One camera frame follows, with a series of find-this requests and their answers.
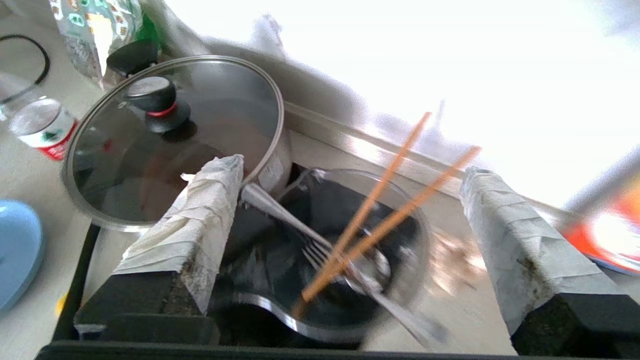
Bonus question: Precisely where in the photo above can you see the wooden chopstick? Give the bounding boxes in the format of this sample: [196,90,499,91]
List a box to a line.
[300,145,483,303]
[291,112,433,321]

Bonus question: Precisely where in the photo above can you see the black pot handle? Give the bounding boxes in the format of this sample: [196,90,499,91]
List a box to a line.
[106,39,162,79]

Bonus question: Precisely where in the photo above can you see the stainless steel cooking pot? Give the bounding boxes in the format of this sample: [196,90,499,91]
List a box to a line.
[255,127,297,197]

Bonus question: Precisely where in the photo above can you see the light blue plate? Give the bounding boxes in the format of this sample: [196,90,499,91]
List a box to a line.
[0,199,45,314]

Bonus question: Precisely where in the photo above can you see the clear glass cup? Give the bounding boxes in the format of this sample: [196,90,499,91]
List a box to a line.
[207,167,437,351]

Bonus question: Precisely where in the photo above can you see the clear red-label water bottle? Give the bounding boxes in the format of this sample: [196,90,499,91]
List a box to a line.
[7,97,79,162]

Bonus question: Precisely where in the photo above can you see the metal spoon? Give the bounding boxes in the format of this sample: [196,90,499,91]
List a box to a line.
[345,245,453,351]

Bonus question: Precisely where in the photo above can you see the patterned plastic bag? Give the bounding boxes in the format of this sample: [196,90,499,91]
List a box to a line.
[49,0,162,92]

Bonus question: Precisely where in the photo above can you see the glass lid with black knob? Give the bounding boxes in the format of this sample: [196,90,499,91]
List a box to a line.
[61,55,286,232]

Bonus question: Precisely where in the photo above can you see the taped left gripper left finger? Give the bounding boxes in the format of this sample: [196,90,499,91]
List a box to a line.
[75,154,246,342]

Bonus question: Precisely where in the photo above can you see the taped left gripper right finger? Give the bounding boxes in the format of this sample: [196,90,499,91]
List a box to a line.
[459,167,640,360]

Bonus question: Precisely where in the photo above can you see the black induction cooktop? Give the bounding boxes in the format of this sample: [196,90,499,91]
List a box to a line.
[52,165,366,351]

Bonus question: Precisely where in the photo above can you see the black cable loop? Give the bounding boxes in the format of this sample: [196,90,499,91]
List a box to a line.
[0,33,51,107]

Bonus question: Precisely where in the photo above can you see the orange dish soap bottle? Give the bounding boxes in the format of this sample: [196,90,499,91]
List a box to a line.
[559,175,640,277]

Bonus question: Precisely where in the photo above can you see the metal fork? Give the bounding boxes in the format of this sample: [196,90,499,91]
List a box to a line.
[240,182,351,283]

